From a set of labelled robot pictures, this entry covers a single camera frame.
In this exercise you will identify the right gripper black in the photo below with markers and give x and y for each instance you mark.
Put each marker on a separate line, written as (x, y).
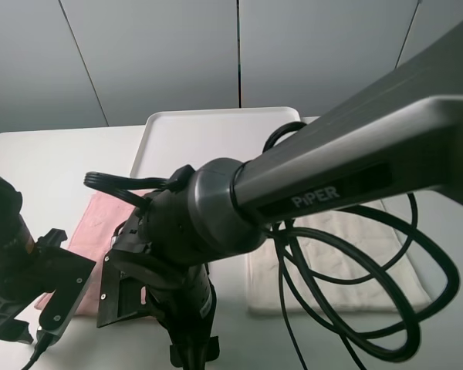
(187, 313)

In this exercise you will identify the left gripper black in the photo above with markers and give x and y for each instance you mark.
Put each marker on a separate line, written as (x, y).
(11, 329)

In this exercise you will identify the pink towel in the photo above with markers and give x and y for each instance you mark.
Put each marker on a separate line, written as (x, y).
(92, 239)

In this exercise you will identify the cream white towel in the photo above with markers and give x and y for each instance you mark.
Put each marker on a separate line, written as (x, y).
(374, 239)

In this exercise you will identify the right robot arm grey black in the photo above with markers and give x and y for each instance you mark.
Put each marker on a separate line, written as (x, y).
(401, 134)

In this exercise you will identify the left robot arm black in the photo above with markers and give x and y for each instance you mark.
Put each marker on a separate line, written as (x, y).
(15, 246)

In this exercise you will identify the white rectangular plastic tray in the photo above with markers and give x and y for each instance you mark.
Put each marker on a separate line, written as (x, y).
(195, 137)

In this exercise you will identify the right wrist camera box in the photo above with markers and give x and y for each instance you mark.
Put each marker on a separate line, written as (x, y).
(122, 289)

